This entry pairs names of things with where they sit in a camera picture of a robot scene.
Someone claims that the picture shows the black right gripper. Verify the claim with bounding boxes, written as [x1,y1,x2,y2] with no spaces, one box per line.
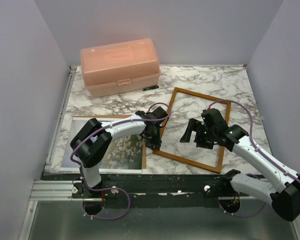
[180,117,217,150]

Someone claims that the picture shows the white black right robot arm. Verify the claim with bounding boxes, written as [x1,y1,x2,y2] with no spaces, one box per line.
[180,118,300,222]

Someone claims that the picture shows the brown wooden picture frame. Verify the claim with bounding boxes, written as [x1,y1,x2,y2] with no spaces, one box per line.
[152,87,225,174]

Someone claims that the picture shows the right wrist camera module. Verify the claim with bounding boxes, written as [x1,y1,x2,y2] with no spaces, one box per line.
[201,108,228,132]

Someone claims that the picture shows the pink plastic storage box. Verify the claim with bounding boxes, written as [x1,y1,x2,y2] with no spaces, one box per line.
[80,38,161,98]

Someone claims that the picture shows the black robot mounting base rail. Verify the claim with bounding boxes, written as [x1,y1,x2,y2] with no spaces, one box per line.
[41,172,268,210]

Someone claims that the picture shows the black green marker pen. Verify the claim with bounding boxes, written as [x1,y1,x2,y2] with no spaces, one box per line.
[142,85,159,91]

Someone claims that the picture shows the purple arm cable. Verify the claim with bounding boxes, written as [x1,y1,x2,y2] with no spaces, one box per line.
[70,102,173,221]
[206,99,300,218]

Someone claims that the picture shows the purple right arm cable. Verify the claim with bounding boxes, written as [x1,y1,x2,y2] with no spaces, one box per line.
[206,99,300,218]

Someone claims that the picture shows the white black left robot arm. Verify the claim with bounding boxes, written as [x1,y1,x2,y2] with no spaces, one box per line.
[70,111,169,198]

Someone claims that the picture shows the brown frame backing board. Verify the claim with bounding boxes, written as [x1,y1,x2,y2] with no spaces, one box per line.
[72,115,146,171]

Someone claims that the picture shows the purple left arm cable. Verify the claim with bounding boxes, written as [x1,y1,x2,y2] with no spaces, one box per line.
[70,102,173,221]

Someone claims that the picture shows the flower field photo print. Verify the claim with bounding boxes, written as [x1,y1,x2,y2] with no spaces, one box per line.
[60,116,146,173]

